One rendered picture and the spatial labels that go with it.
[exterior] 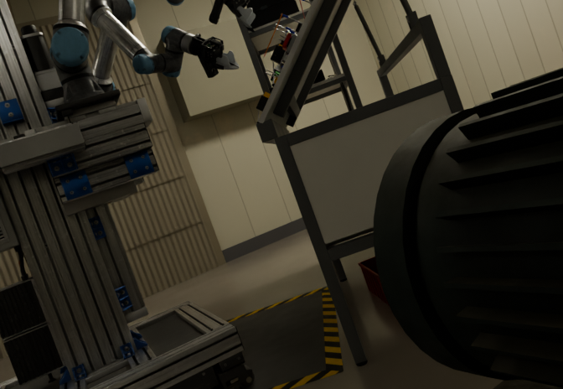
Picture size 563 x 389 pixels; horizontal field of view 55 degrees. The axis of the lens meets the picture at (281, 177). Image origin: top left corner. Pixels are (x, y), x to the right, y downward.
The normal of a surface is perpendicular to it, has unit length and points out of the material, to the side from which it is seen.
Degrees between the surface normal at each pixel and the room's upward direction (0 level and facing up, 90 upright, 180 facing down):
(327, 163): 90
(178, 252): 90
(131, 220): 90
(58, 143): 90
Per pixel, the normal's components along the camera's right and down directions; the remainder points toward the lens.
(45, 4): 0.36, -0.10
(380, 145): -0.06, 0.05
